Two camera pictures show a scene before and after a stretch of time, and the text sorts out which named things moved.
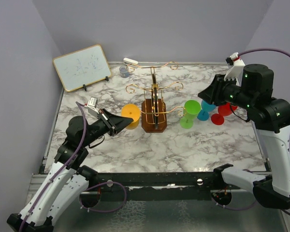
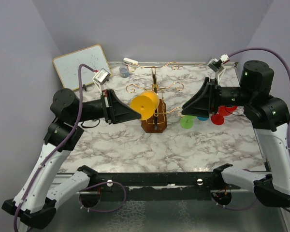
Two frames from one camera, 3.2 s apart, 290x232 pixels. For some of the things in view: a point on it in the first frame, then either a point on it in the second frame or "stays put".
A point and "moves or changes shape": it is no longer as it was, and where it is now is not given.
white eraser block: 127,61 stays put
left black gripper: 115,123 to 119,111
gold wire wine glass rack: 153,108 stays put
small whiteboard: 82,67 stays put
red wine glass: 224,110 stays put
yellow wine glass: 132,111 moves or changes shape
